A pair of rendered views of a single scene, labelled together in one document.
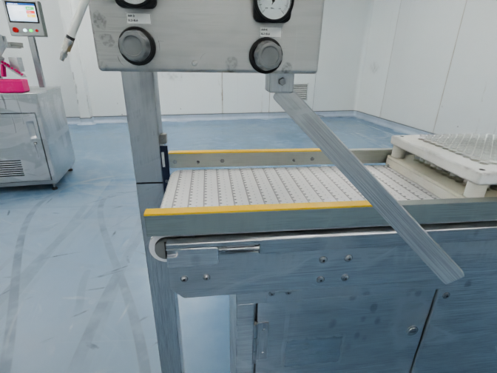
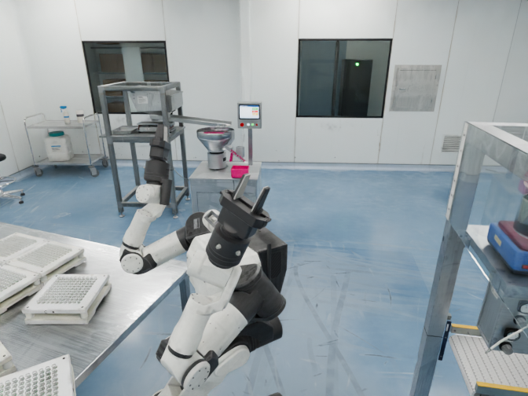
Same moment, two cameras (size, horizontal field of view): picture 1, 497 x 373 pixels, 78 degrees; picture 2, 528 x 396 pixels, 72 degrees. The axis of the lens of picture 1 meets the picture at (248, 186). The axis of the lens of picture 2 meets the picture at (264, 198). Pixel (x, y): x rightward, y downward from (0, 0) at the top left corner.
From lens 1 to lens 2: 1.16 m
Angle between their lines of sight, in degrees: 16
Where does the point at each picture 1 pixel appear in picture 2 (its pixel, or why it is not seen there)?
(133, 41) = (509, 350)
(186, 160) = (461, 331)
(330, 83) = not seen: hidden behind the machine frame
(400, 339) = not seen: outside the picture
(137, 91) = (443, 296)
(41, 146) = not seen: hidden behind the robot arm
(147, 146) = (439, 320)
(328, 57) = (510, 107)
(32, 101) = (252, 185)
